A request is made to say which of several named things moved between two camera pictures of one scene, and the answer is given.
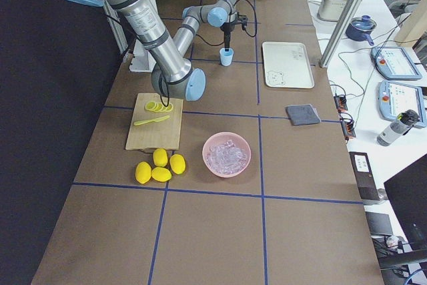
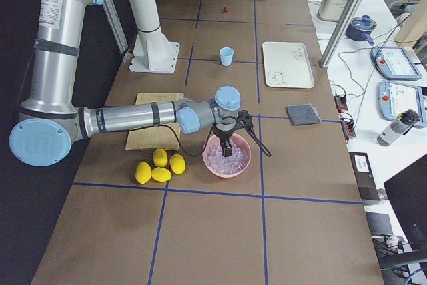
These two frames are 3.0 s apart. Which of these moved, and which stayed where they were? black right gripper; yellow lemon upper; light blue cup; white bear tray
Moved: black right gripper
Stayed: yellow lemon upper; white bear tray; light blue cup
